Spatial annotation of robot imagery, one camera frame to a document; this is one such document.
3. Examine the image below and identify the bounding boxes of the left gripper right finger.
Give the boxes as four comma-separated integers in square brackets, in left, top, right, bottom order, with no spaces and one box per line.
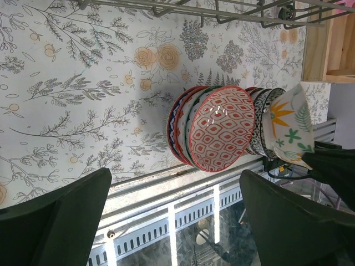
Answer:
[239,170,354,265]

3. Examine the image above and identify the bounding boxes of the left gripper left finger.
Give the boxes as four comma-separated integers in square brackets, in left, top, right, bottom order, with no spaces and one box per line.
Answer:
[1,168,111,265]

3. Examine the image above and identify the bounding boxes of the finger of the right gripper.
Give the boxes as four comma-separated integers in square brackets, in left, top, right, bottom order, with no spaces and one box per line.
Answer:
[302,145,354,211]

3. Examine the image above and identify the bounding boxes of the orange leaf floral bowl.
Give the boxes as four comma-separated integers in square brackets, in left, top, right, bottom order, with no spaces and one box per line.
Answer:
[262,84,315,170]

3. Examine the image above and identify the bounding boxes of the red diamond pattern bowl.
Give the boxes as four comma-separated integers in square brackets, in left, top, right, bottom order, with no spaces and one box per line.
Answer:
[187,85,255,172]

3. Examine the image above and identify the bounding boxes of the left stack lower bowls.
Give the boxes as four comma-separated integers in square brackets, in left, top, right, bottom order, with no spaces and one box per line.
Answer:
[165,85,221,166]

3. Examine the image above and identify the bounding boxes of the aluminium rail frame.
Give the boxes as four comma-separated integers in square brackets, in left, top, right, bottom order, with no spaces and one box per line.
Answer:
[88,117,338,266]

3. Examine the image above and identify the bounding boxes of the wooden tray frame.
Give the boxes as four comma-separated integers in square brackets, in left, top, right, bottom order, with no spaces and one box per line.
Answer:
[301,13,354,84]

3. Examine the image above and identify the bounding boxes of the grey wire dish rack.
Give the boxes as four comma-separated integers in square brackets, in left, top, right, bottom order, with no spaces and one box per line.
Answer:
[75,1,354,29]

